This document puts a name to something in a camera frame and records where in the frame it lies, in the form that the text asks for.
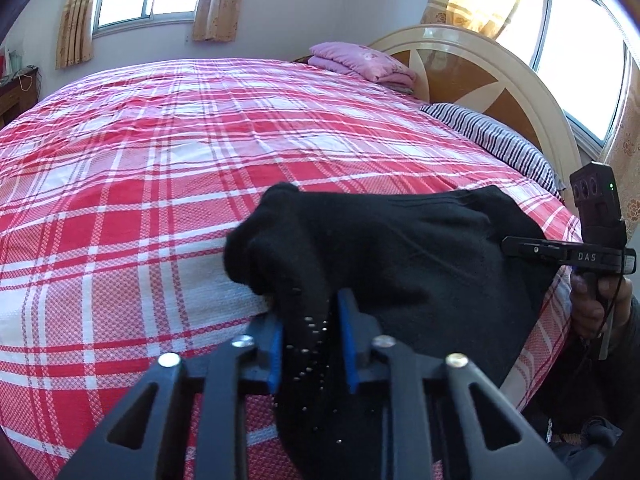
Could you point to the red plaid bed sheet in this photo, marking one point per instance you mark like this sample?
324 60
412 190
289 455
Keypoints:
125 160

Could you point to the cream and wood headboard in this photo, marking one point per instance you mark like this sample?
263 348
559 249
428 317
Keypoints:
450 67

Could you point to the dark blue jacket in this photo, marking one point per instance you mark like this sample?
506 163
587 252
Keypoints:
585 445

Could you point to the striped pillow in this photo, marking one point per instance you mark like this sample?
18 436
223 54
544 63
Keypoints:
490 135

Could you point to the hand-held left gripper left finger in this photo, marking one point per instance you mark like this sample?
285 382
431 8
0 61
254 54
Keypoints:
275 355

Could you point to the person's right hand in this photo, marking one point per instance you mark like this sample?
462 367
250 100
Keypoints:
585 315

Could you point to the black pants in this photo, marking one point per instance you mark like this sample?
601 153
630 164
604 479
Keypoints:
400 260

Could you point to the dark wooden side table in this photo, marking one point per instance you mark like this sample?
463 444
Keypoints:
15 100

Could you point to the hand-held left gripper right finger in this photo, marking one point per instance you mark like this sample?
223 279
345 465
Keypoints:
350 340

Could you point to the pink folded blanket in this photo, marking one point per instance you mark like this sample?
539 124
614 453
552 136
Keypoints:
360 57

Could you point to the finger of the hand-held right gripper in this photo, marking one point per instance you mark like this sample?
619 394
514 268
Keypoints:
535 249

